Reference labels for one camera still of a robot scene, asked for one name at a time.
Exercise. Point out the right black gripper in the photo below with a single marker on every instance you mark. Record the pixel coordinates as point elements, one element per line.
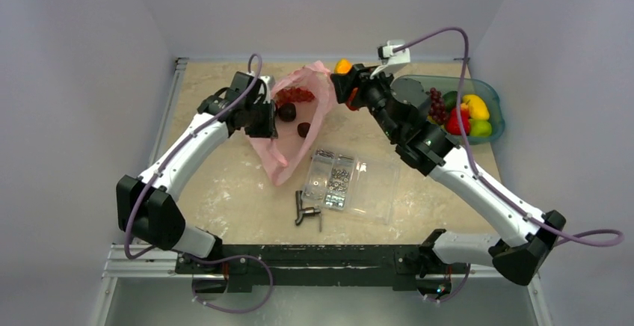
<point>351,88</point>

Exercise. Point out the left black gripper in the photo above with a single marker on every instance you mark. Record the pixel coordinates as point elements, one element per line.
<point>268,130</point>

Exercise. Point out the orange red fruit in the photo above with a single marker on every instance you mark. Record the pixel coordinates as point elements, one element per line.
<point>342,67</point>

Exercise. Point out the dark purple plum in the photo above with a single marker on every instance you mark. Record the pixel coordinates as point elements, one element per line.
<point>287,112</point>

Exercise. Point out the pink plastic bag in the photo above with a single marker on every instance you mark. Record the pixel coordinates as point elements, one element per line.
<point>280,156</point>

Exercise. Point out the dark red fig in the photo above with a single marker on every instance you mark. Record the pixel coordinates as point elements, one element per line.
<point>303,129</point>

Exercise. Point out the purple grapes bunch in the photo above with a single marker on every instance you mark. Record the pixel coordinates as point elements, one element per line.
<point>437,111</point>

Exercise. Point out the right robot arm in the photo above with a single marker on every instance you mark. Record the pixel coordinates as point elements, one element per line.
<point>527,235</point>

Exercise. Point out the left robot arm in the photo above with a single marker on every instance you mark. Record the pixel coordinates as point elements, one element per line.
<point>146,204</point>

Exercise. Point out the red grapes cluster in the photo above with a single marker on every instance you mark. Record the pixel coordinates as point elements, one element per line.
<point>293,95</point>

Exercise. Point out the black metal tool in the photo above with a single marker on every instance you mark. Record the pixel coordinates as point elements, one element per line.
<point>306,212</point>

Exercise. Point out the clear plastic screw box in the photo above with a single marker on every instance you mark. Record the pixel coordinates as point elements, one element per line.
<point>358,186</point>

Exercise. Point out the dark green avocado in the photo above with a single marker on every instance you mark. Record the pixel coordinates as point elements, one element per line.
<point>450,100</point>

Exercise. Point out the red apple in tub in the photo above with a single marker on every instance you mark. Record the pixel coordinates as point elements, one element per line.
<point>458,123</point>

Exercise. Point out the teal plastic tub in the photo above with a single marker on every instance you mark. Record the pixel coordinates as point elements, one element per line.
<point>413,89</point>

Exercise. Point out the green lime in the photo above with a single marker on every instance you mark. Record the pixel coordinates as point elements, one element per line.
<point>480,128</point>

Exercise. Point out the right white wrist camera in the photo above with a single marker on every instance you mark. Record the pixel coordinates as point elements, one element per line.
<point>393,56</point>

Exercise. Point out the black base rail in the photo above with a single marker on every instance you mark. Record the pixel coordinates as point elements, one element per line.
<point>401,267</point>

